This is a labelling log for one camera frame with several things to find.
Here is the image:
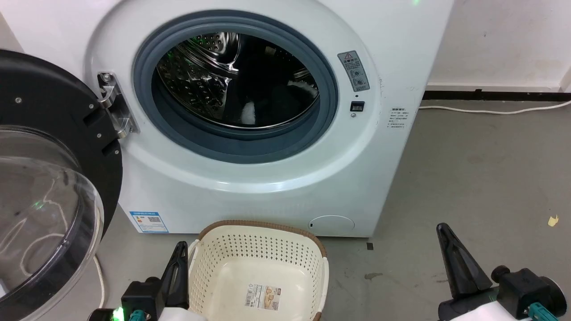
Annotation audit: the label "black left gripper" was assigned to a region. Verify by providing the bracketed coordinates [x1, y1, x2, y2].
[89, 241, 190, 321]

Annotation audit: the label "dark plush laundry piece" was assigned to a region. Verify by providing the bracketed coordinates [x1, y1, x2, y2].
[257, 85, 313, 128]

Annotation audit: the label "grey warning sticker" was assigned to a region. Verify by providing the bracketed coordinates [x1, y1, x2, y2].
[337, 50, 370, 92]

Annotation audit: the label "white power cable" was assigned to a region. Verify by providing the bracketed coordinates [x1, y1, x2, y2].
[418, 100, 571, 115]

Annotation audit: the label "cream perforated laundry basket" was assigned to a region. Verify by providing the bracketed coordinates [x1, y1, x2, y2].
[187, 220, 330, 321]

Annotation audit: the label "perforated steel drum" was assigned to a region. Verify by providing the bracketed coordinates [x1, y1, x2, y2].
[156, 32, 320, 130]

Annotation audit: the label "blue white energy label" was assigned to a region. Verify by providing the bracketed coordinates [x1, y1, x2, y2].
[129, 210, 170, 234]

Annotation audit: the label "black washer door clear glass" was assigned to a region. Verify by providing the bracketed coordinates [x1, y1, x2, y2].
[0, 49, 124, 321]

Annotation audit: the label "small text sticker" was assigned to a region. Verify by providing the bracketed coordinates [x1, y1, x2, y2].
[387, 107, 411, 130]

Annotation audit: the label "chrome door hinge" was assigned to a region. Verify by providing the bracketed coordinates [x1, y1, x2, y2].
[97, 71, 140, 140]

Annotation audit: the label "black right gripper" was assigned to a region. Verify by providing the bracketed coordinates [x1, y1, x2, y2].
[436, 223, 568, 321]

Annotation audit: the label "thin white hose cable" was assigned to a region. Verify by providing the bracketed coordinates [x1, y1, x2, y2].
[92, 254, 106, 309]

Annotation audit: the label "grey rubber door gasket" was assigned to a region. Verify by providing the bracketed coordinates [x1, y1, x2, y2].
[132, 16, 339, 165]

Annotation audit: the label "black baseboard strip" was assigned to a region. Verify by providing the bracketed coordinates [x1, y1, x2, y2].
[422, 90, 571, 101]

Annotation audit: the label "white front-load washing machine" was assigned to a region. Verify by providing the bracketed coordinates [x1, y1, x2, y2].
[0, 0, 455, 238]

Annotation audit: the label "round filter cover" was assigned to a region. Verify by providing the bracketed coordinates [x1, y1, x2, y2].
[308, 215, 356, 237]

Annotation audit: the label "dark clothes inside drum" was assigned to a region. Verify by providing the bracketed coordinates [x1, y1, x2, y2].
[241, 80, 319, 126]

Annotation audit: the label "basket product label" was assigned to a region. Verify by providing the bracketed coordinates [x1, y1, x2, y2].
[244, 284, 282, 312]

